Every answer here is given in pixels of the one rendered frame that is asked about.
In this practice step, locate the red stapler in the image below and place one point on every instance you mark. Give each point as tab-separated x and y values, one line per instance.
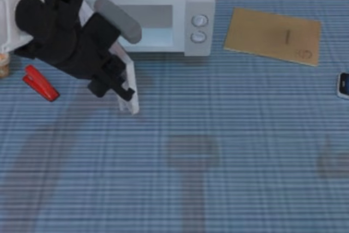
41	84

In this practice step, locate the black and white smartphone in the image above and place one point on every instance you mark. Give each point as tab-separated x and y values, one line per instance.
344	85

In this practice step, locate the brown notebook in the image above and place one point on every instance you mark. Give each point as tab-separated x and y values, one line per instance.
272	36

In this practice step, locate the blue striped tablecloth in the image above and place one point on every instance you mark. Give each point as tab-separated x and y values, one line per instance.
191	148

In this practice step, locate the gray wrist camera capsule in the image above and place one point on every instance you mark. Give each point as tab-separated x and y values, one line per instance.
120	20

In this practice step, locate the gray microwave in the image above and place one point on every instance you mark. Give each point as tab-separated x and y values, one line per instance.
163	25

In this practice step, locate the tan jar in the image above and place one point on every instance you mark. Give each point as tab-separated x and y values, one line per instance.
4	66

